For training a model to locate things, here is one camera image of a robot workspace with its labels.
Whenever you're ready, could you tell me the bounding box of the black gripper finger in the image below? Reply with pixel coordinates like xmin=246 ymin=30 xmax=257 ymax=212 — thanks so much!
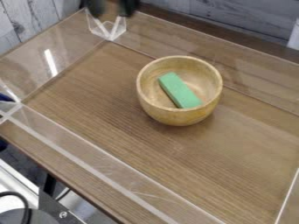
xmin=81 ymin=0 xmax=106 ymax=18
xmin=119 ymin=0 xmax=141 ymax=17

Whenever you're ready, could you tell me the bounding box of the green rectangular block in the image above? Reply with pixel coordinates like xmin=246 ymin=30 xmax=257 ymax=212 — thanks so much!
xmin=158 ymin=73 xmax=202 ymax=109

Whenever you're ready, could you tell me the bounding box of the light wooden bowl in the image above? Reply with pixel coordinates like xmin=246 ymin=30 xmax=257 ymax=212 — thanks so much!
xmin=137 ymin=55 xmax=223 ymax=126

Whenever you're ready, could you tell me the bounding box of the blue object at left edge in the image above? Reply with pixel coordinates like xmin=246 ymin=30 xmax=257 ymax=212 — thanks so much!
xmin=0 ymin=93 xmax=15 ymax=102

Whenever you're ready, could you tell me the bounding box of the black metal table leg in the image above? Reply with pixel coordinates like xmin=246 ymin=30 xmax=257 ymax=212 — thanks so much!
xmin=43 ymin=174 xmax=58 ymax=197

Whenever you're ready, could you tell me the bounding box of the grey round stool seat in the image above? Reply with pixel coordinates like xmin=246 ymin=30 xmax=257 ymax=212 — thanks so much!
xmin=0 ymin=208 xmax=61 ymax=224

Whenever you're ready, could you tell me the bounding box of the clear acrylic tray wall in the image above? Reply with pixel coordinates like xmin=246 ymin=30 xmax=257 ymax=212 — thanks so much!
xmin=0 ymin=12 xmax=299 ymax=224

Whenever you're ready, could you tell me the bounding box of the black cable loop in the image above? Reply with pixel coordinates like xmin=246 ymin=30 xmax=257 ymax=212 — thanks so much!
xmin=0 ymin=191 xmax=34 ymax=224

